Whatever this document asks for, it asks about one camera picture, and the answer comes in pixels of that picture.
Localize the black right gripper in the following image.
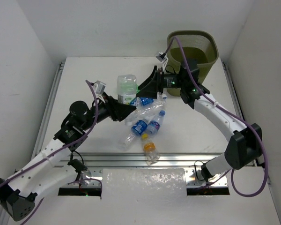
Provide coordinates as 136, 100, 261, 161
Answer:
135, 65, 185, 99

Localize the clear bottle green-blue label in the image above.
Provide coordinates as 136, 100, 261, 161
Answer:
117, 75, 138, 106

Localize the clear bottle dark blue label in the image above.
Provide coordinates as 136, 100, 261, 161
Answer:
119, 118, 148, 151

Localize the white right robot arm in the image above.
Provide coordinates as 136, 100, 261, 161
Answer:
137, 59, 262, 181

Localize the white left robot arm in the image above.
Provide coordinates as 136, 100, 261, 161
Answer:
0, 94, 136, 222

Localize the olive green mesh bin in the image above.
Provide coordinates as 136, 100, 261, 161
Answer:
167, 30, 219, 83

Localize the clear crumpled unlabelled bottle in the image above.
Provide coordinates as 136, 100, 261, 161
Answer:
124, 99, 166, 126

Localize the blue cap water bottle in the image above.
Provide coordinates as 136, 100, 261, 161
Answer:
146, 110, 166, 136

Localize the clear bottle yellow-orange cap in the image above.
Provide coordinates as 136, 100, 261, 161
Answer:
141, 133, 160, 165

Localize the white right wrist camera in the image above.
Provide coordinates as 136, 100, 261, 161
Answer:
155, 52, 169, 70

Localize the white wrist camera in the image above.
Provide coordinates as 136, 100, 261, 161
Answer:
155, 52, 169, 70
92, 80, 106, 98

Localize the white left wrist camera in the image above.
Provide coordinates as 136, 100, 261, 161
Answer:
92, 80, 106, 98

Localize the aluminium frame rail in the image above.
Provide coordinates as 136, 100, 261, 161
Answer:
13, 60, 271, 188

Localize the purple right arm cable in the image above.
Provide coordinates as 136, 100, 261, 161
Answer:
165, 36, 270, 197

